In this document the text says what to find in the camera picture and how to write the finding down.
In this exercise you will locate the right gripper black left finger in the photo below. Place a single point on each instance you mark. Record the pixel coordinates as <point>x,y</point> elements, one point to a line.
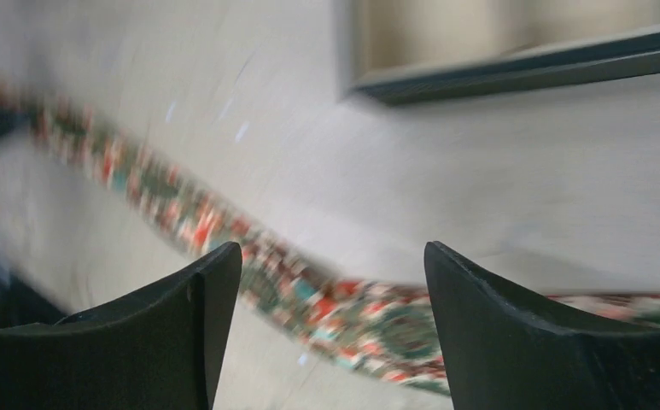
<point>158,347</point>

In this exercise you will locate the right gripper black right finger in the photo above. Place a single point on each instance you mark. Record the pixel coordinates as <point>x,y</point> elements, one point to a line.
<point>508,347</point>

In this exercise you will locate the black tie organizer box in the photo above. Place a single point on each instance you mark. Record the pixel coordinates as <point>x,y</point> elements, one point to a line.
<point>404,52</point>

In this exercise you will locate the paisley orange green tie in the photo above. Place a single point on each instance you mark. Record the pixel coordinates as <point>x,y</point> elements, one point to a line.
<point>381,330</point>

